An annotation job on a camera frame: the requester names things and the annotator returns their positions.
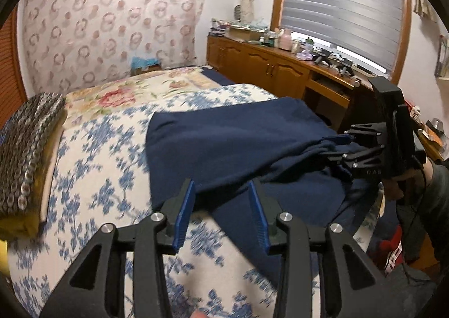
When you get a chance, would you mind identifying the bed with floral blue cover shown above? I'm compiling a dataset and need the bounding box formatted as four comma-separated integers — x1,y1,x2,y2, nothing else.
7,83,383,318

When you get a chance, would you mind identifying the ring patterned wall cloth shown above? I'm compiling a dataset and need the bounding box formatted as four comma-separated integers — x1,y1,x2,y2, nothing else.
17,0,207,96

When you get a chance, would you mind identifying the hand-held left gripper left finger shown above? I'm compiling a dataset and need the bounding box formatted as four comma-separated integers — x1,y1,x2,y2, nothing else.
38,178,196,318

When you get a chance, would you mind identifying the dark patterned pillow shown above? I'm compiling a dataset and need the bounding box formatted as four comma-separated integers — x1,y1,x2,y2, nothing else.
0,92,67,220

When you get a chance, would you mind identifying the wooden cabinet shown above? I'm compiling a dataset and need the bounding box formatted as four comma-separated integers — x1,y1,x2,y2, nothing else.
206,33,443,160

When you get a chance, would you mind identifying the pink bottle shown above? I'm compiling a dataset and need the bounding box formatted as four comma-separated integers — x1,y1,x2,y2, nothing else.
280,28,294,51

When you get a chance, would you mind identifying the red cloth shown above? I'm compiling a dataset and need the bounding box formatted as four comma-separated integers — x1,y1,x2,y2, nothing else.
377,225,405,274

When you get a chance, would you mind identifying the wall calendar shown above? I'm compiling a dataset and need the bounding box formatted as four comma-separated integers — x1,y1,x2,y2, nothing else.
435,35,449,78

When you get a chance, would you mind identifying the blue cloth bundle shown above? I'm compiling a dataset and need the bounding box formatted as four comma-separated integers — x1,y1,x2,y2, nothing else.
130,56,162,70

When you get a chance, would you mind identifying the navy t-shirt with orange print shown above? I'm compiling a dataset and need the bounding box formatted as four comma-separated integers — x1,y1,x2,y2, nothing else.
145,96,384,281

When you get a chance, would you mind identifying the person's right hand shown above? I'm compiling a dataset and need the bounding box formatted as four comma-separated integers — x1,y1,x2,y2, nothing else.
384,178,405,201

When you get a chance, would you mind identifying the wooden louvred door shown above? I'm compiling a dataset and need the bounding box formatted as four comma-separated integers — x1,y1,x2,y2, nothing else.
0,9,29,129

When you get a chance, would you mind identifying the black device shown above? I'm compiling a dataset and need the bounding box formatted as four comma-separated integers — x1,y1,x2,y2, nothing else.
312,51,337,66
335,58,356,77

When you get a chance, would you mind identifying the wall hanging cloth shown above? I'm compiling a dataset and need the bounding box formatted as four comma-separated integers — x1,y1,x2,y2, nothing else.
414,0,437,19

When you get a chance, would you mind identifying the cardboard box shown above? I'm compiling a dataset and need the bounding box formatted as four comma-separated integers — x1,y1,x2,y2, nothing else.
228,25,262,42

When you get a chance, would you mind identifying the navy bedsheet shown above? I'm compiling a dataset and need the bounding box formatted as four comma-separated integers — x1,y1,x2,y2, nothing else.
201,67,242,88

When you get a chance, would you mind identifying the person's grey garment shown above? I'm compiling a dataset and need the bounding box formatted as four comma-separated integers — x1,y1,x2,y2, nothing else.
365,262,443,318

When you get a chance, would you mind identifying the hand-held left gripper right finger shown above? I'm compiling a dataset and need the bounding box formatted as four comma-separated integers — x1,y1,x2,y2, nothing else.
247,180,390,318

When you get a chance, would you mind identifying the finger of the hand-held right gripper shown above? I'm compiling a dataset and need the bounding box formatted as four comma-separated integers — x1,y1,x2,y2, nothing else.
323,145,385,168
335,122,386,149

